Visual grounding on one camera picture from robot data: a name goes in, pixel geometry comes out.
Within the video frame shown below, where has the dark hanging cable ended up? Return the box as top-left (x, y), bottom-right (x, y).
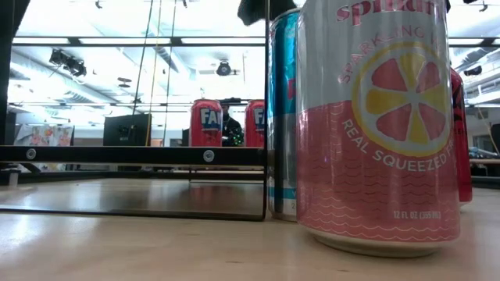
top-left (131, 0), bottom-right (154, 116)

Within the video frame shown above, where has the black table edge rail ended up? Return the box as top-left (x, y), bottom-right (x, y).
top-left (0, 170), bottom-right (500, 190)

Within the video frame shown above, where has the pink grapefruit sparkling water can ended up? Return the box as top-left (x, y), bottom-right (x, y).
top-left (295, 0), bottom-right (462, 259)

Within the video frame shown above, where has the colourful floral poster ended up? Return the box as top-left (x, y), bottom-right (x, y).
top-left (14, 123), bottom-right (75, 148)

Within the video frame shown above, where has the red Fanta strawberry can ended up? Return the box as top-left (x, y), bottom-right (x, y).
top-left (244, 98), bottom-right (266, 148)
top-left (188, 98), bottom-right (224, 148)

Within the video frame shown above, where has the person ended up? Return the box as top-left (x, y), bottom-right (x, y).
top-left (219, 99), bottom-right (246, 148)

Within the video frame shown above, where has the black ceiling light fixture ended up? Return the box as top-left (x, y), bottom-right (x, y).
top-left (48, 48), bottom-right (88, 78)

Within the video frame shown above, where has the blue silver Red Bull can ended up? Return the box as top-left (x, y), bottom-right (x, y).
top-left (267, 7), bottom-right (302, 223)

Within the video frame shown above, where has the red cola can black script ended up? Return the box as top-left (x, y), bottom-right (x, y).
top-left (448, 66), bottom-right (474, 207)

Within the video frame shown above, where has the wooden workbench with robot parts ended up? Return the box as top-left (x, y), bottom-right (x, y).
top-left (468, 146), bottom-right (500, 176)

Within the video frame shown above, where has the yellow hanging cable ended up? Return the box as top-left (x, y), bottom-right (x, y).
top-left (478, 108), bottom-right (500, 155)
top-left (145, 0), bottom-right (163, 148)

